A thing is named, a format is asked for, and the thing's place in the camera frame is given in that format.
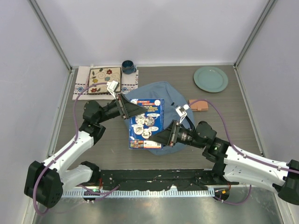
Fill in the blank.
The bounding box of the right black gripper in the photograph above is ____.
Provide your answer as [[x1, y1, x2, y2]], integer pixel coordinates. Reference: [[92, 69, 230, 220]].
[[149, 119, 206, 149]]

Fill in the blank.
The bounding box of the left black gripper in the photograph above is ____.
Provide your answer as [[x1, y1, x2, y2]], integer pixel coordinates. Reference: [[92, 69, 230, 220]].
[[97, 93, 147, 124]]

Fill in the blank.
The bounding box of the blue cartoon book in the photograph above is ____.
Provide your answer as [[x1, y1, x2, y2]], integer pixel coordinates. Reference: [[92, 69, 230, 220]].
[[129, 98, 164, 150]]

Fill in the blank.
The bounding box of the blue fabric backpack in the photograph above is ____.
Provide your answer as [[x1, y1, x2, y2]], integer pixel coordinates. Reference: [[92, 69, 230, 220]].
[[125, 82, 195, 155]]

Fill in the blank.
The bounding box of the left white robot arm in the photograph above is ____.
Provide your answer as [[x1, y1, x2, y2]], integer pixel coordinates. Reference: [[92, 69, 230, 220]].
[[24, 94, 146, 209]]

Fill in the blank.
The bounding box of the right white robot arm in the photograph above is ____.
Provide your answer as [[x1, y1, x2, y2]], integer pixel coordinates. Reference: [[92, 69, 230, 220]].
[[149, 120, 299, 205]]

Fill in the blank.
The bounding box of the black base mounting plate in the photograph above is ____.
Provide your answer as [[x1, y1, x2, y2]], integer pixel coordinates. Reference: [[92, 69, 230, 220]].
[[88, 169, 239, 191]]

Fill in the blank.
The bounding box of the dark blue ceramic mug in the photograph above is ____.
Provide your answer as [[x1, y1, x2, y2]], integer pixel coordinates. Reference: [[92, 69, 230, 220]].
[[121, 60, 137, 75]]

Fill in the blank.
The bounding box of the floral square tile plate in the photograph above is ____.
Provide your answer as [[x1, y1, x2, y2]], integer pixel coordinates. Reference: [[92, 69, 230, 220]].
[[88, 67, 121, 95]]

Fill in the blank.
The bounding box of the teal round plate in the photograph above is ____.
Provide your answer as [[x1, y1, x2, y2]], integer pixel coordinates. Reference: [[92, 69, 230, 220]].
[[193, 66, 228, 93]]

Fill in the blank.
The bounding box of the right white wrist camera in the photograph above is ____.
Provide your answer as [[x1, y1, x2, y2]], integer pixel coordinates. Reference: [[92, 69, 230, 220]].
[[175, 104, 190, 124]]

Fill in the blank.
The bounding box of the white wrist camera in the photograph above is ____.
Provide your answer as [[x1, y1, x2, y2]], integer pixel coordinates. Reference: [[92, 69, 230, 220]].
[[107, 80, 119, 99], [175, 104, 190, 124]]

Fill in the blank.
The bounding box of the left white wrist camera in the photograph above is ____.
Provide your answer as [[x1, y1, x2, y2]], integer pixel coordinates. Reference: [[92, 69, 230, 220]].
[[107, 80, 119, 99]]

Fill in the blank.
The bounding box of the white slotted cable duct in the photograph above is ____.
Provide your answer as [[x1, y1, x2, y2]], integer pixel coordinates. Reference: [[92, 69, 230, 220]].
[[62, 188, 215, 200]]

